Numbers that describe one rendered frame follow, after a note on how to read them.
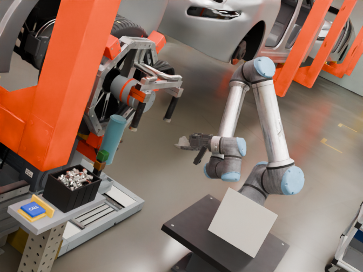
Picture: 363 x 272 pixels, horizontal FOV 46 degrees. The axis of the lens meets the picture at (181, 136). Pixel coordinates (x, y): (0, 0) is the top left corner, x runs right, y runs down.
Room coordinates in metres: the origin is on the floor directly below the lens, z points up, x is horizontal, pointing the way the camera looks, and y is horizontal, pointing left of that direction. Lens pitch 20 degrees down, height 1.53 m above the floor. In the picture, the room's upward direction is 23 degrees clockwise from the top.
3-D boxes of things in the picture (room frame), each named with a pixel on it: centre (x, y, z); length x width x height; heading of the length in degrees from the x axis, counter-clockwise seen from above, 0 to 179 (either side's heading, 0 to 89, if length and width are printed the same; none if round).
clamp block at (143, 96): (1.95, 0.26, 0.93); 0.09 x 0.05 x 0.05; 69
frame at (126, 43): (2.18, 0.39, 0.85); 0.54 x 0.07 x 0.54; 159
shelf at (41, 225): (1.59, 0.37, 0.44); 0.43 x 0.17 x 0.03; 159
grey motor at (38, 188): (2.01, 0.73, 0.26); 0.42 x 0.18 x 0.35; 69
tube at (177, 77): (2.23, 0.24, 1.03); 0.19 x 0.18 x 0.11; 69
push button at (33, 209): (1.43, 0.43, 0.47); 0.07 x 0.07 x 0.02; 69
